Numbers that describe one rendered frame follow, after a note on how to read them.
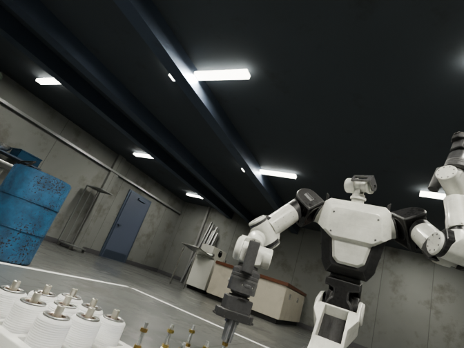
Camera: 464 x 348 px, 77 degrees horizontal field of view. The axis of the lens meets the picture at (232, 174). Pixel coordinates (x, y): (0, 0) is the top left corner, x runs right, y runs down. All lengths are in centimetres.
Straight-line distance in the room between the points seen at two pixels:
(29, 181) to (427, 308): 913
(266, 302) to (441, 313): 459
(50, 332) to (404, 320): 913
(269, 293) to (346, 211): 623
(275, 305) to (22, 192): 559
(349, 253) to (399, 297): 844
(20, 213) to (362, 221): 310
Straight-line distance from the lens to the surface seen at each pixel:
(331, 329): 124
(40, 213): 358
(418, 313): 970
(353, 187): 136
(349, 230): 127
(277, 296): 735
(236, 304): 95
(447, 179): 124
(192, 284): 888
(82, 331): 111
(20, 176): 362
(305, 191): 137
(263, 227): 118
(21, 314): 112
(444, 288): 987
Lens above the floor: 49
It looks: 19 degrees up
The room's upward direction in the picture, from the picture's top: 19 degrees clockwise
